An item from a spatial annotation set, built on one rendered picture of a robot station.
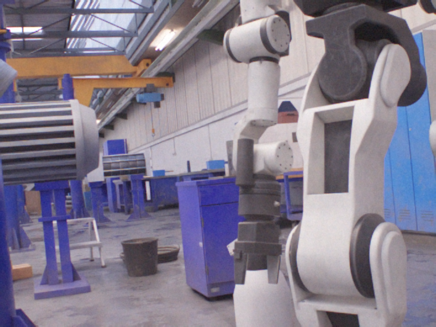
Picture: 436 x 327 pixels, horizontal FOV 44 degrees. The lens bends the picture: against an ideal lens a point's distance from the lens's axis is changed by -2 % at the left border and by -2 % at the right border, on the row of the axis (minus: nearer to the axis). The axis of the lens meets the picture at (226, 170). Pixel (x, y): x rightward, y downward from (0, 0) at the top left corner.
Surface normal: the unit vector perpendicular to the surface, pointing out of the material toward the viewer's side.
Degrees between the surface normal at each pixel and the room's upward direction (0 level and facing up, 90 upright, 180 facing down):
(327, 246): 69
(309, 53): 90
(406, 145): 90
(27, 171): 53
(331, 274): 108
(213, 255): 90
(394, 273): 90
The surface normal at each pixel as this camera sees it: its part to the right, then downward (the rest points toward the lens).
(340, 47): -0.67, 0.06
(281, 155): 0.74, -0.07
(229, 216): 0.33, -0.04
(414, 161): -0.94, 0.08
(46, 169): 0.21, -0.63
